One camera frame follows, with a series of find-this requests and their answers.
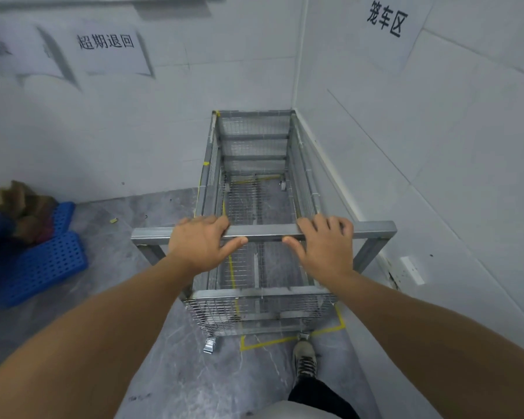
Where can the white wall socket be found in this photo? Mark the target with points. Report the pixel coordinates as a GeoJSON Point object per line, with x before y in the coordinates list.
{"type": "Point", "coordinates": [412, 270]}

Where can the person's left forearm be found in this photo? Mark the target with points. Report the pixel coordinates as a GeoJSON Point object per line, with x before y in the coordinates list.
{"type": "Point", "coordinates": [96, 335]}

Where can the person's right little finger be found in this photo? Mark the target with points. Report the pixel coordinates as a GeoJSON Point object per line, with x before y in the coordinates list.
{"type": "Point", "coordinates": [347, 228]}

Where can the person's right middle finger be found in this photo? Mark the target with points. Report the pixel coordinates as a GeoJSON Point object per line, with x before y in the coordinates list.
{"type": "Point", "coordinates": [322, 222]}

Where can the person's left hand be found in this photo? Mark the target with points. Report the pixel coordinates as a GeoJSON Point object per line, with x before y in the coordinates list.
{"type": "Point", "coordinates": [196, 246]}

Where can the person's left thumb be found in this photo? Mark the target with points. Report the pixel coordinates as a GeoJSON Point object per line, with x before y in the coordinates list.
{"type": "Point", "coordinates": [232, 246]}

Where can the person's right thumb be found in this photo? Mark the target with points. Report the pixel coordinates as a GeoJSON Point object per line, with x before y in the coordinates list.
{"type": "Point", "coordinates": [293, 246]}

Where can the person's right hand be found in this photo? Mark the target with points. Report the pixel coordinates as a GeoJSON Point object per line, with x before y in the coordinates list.
{"type": "Point", "coordinates": [327, 253]}

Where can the white paper wall sign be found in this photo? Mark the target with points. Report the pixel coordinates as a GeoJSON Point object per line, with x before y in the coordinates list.
{"type": "Point", "coordinates": [15, 50]}
{"type": "Point", "coordinates": [386, 30]}
{"type": "Point", "coordinates": [109, 47]}

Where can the black trouser leg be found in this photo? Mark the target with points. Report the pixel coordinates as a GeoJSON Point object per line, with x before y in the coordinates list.
{"type": "Point", "coordinates": [321, 399]}

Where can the blue perforated plastic pallet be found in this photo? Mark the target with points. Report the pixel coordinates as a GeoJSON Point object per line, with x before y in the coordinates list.
{"type": "Point", "coordinates": [43, 261]}

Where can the person's right forearm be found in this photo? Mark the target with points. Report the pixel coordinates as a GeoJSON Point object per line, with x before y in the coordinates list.
{"type": "Point", "coordinates": [423, 340]}

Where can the grey laced sneaker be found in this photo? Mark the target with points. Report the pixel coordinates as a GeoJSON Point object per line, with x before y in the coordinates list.
{"type": "Point", "coordinates": [304, 360]}

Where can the brown cardboard pieces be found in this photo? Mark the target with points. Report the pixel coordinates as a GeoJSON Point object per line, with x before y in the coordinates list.
{"type": "Point", "coordinates": [26, 209]}

